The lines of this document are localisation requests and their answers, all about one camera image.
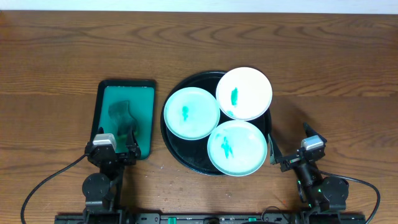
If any light green plate front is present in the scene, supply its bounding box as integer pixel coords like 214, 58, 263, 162
207, 120, 268, 177

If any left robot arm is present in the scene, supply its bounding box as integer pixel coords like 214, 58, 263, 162
82, 126, 141, 214

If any black rectangular tray green water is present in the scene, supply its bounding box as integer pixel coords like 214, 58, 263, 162
90, 79, 155, 160

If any light green plate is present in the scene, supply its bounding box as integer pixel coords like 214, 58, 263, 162
163, 87, 220, 141
207, 120, 268, 177

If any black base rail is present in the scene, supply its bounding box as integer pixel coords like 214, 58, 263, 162
54, 212, 367, 224

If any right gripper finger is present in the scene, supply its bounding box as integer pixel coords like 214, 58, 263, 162
268, 134, 282, 164
303, 122, 326, 143

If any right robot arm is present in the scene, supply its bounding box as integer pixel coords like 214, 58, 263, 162
268, 123, 349, 212

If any green yellow sponge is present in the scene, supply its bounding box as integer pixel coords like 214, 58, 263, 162
108, 100, 138, 137

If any white plate green stain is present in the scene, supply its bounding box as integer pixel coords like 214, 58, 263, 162
216, 67, 273, 121

